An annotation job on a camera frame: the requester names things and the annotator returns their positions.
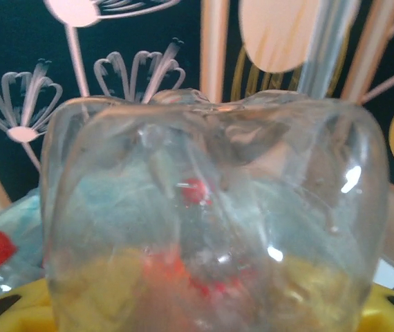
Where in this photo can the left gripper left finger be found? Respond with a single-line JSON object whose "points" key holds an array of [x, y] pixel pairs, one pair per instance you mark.
{"points": [[27, 311]]}

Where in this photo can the blue plastic bin liner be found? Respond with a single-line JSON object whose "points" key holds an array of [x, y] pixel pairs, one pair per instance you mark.
{"points": [[20, 214]]}

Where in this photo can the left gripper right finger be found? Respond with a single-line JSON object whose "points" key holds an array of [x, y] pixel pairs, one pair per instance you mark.
{"points": [[383, 311]]}

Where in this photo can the clear bottle narrow red label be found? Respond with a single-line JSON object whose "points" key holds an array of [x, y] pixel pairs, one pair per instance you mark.
{"points": [[217, 155]]}

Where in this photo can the aluminium frame post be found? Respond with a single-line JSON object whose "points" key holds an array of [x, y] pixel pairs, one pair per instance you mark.
{"points": [[328, 41]]}

